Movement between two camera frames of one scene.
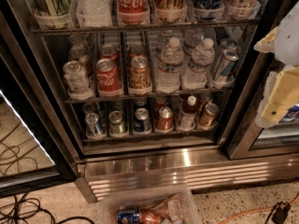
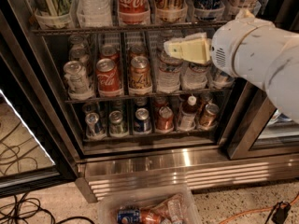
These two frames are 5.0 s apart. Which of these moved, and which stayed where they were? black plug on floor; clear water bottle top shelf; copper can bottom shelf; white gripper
Moved: white gripper
Stayed: clear water bottle top shelf; copper can bottom shelf; black plug on floor
